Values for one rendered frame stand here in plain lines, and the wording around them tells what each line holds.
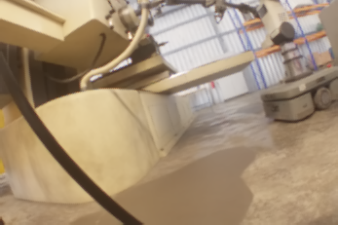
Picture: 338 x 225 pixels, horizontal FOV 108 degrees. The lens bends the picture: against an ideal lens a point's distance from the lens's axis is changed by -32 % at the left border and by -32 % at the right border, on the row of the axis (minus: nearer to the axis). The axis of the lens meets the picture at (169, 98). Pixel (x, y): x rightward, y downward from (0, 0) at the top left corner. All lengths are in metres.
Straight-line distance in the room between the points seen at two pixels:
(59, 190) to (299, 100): 1.58
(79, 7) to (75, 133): 0.84
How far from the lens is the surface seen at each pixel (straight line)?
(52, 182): 1.20
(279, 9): 1.61
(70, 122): 1.00
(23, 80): 1.49
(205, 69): 1.98
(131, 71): 1.98
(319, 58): 9.57
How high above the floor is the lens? 0.35
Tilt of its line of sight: 4 degrees up
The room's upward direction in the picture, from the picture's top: 18 degrees counter-clockwise
